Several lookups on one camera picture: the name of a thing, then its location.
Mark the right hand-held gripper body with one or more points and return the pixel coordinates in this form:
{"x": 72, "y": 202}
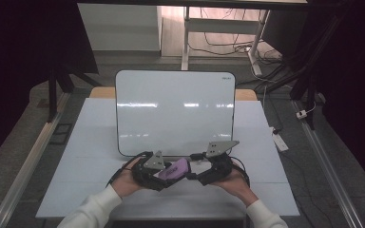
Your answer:
{"x": 217, "y": 171}

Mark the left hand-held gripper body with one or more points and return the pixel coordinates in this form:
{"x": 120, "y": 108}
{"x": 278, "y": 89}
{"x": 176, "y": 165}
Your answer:
{"x": 149, "y": 174}

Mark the purple and black whiteboard eraser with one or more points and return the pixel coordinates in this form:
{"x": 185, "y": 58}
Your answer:
{"x": 176, "y": 169}

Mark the white whiteboard with black frame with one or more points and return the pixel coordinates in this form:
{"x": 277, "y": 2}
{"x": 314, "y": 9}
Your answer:
{"x": 177, "y": 110}

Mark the person's left hand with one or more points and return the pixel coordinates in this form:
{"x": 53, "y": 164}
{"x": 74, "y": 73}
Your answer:
{"x": 125, "y": 183}

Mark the person's right hand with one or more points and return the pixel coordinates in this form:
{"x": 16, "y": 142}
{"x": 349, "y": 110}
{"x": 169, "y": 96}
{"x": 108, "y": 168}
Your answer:
{"x": 237, "y": 186}

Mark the white power strip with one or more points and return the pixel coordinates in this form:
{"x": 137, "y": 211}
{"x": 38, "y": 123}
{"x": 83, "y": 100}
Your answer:
{"x": 278, "y": 138}

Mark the wooden table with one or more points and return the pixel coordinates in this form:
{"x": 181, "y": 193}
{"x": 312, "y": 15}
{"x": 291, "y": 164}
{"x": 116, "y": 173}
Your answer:
{"x": 103, "y": 92}

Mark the small white adapter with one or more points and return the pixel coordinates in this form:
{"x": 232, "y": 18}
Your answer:
{"x": 301, "y": 114}

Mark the black metal stand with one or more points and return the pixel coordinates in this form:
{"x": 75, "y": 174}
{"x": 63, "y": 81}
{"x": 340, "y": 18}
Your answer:
{"x": 304, "y": 79}
{"x": 53, "y": 95}

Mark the black curtain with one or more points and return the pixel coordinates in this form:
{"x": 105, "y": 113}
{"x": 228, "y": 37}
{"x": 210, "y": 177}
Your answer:
{"x": 22, "y": 63}
{"x": 355, "y": 79}

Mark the aluminium floor rail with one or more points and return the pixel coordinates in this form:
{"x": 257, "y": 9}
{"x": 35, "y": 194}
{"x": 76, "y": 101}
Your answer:
{"x": 329, "y": 171}
{"x": 28, "y": 164}

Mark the white metal desk frame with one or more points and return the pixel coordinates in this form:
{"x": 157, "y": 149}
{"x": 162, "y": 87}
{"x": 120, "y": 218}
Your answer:
{"x": 221, "y": 25}

